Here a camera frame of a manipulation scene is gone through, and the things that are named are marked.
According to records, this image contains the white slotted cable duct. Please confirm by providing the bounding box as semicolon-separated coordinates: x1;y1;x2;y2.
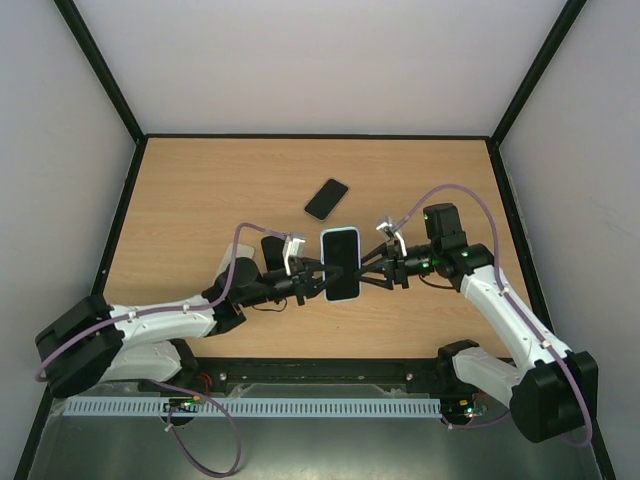
62;397;441;419

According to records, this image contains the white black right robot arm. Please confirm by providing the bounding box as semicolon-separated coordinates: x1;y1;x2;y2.
377;203;598;448

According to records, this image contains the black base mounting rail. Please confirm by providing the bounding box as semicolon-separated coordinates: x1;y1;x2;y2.
176;357;478;397

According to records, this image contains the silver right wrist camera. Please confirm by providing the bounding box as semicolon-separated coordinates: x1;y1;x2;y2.
376;216;407;258

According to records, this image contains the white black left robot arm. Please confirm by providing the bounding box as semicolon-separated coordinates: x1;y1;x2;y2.
35;257;344;398

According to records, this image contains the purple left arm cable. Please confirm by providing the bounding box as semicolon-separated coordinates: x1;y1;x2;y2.
32;222;294;382

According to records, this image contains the black phone on table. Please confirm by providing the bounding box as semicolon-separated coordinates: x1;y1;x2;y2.
261;236;285;272

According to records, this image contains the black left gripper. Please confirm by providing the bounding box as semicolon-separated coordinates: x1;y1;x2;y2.
240;258;343;309

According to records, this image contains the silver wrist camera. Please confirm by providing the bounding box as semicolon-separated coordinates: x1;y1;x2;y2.
282;232;306;276
376;216;407;258

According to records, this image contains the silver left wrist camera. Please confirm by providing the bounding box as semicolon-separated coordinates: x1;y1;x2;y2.
282;232;306;276

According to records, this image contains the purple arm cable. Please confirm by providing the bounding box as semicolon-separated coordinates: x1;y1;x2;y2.
32;222;294;382
395;184;595;447

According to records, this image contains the white phone face down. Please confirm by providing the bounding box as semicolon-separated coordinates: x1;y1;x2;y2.
219;243;255;271

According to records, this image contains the light blue phone case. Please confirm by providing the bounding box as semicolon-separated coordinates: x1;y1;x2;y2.
319;226;362;305

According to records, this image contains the black enclosure frame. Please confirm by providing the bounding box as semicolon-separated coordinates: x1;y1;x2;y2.
9;0;619;480

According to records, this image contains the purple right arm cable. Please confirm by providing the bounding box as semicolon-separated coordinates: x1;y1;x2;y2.
395;184;595;447

